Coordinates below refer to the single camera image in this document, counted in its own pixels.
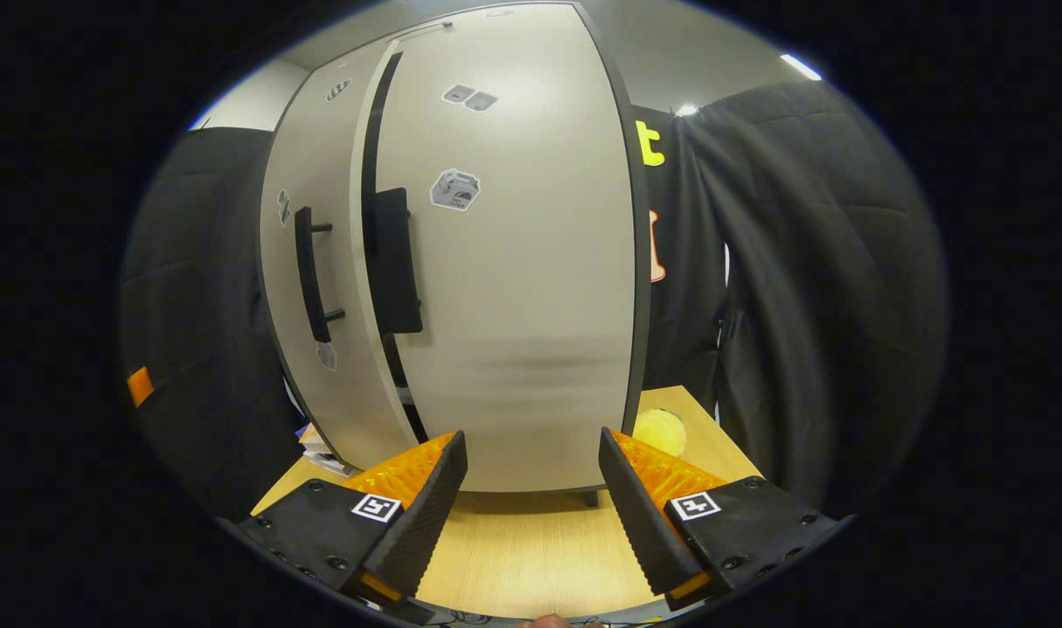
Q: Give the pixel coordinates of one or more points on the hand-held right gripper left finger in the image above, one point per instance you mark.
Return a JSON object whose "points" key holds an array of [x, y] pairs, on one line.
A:
{"points": [[426, 523]]}

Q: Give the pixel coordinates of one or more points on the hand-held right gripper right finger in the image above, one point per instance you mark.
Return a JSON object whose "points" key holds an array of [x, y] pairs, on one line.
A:
{"points": [[640, 523]]}

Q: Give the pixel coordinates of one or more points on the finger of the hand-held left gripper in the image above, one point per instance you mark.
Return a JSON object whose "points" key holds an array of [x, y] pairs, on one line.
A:
{"points": [[140, 386]]}

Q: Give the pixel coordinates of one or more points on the white shoe cabinet door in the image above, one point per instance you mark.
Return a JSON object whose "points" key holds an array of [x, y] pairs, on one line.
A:
{"points": [[339, 392], [531, 262]]}

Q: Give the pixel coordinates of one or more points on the white shoe cabinet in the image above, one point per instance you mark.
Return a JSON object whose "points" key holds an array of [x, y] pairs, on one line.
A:
{"points": [[513, 305]]}

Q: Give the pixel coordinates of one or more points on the yellow ball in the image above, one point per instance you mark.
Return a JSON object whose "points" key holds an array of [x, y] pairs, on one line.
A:
{"points": [[660, 432]]}

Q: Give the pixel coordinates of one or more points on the black backdrop cloth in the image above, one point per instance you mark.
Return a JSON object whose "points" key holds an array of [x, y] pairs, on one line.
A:
{"points": [[200, 305], [827, 288]]}

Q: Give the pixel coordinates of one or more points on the stack of white boards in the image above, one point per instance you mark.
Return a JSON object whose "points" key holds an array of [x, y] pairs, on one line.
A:
{"points": [[326, 452]]}

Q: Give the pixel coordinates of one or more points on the ceiling light panel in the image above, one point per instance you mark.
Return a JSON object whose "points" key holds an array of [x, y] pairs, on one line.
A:
{"points": [[688, 110], [799, 67]]}

